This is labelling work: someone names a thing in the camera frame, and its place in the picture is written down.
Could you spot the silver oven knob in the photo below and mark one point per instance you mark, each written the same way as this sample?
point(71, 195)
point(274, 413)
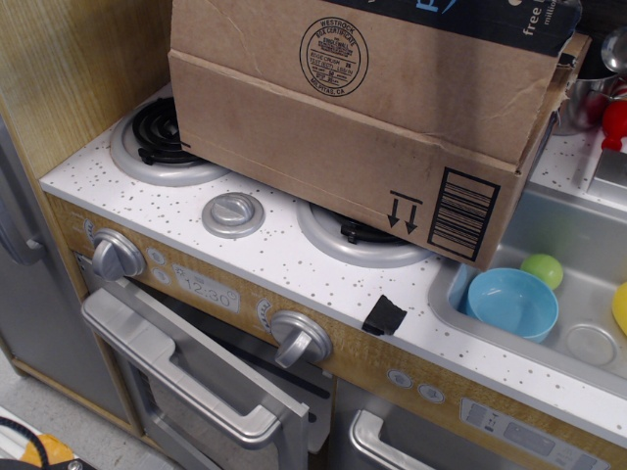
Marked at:
point(298, 337)
point(115, 256)

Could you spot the black stove burner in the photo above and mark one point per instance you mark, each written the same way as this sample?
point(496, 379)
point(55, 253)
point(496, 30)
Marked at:
point(353, 242)
point(146, 146)

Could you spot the right black stove burner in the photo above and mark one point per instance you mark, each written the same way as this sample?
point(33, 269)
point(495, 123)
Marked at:
point(353, 242)

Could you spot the left black stove burner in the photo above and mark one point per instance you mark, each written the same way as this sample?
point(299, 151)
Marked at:
point(146, 146)

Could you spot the left silver oven knob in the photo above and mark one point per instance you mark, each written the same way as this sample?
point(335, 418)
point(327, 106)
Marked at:
point(115, 256)

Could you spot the silver metal ladle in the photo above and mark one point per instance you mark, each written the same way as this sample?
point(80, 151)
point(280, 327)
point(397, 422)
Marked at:
point(614, 50)

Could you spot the silver dishwasher door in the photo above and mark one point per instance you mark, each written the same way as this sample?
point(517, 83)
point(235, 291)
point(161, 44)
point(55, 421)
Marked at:
point(372, 433)

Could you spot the yellow plastic toy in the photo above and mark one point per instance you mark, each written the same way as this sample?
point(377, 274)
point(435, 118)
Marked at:
point(619, 307)

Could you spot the grey toy refrigerator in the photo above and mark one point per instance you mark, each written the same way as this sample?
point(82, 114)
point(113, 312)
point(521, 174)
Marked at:
point(42, 330)

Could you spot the red toy object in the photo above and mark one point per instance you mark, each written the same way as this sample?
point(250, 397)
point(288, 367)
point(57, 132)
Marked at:
point(614, 124)

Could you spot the orange yellow object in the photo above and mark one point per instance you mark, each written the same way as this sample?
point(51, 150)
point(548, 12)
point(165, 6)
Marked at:
point(57, 452)

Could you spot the right silver oven knob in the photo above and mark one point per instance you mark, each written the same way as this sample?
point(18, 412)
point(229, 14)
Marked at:
point(298, 337)

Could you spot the light blue plastic bowl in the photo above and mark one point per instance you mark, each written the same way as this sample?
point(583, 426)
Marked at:
point(513, 300)

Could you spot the stainless steel pot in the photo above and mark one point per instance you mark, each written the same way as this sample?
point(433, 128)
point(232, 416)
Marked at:
point(588, 96)

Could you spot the large brown cardboard box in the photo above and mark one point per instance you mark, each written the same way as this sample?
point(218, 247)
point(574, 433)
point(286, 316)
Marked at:
point(418, 118)

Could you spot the silver oven door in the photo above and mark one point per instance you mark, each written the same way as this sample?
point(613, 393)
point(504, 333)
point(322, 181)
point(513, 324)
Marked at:
point(201, 404)

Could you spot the black tape piece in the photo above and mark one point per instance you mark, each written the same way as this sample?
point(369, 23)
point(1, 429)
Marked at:
point(384, 319)

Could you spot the green plastic ball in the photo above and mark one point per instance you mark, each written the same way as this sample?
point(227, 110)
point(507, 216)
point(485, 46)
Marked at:
point(545, 267)

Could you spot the silver round countertop knob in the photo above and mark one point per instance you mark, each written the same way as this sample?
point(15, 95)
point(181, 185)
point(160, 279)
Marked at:
point(233, 215)

